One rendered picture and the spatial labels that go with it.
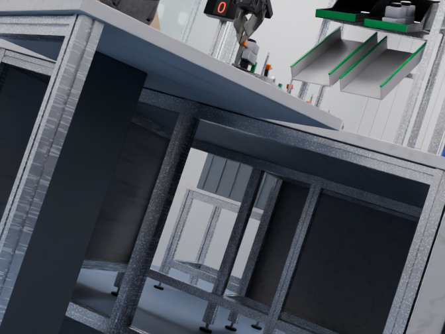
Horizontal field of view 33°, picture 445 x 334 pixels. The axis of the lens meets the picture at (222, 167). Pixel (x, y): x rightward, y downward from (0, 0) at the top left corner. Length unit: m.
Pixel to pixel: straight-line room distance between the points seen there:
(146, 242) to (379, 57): 0.88
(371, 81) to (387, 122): 4.17
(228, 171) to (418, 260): 2.57
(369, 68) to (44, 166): 1.16
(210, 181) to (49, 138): 3.02
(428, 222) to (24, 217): 0.97
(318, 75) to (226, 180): 2.19
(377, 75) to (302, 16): 3.87
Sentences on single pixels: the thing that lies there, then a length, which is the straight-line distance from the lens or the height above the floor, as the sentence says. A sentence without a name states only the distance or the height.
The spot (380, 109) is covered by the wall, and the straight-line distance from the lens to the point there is 6.46.
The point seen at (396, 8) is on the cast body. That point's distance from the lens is 2.20.
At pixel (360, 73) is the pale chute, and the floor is 1.07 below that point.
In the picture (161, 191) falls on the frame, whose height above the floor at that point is 0.56.
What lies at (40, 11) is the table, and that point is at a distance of 1.57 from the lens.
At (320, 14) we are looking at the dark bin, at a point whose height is 1.19.
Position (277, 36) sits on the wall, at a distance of 5.90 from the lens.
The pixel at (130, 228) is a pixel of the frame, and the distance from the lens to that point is 3.55.
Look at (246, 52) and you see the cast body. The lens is 2.35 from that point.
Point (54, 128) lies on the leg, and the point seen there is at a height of 0.62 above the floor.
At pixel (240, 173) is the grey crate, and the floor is 0.77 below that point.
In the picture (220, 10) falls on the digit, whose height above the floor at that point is 1.19.
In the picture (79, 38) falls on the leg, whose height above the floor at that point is 0.78.
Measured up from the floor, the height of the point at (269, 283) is 0.28.
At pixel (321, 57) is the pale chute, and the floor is 1.09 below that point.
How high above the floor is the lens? 0.59
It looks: 3 degrees up
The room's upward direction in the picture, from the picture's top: 19 degrees clockwise
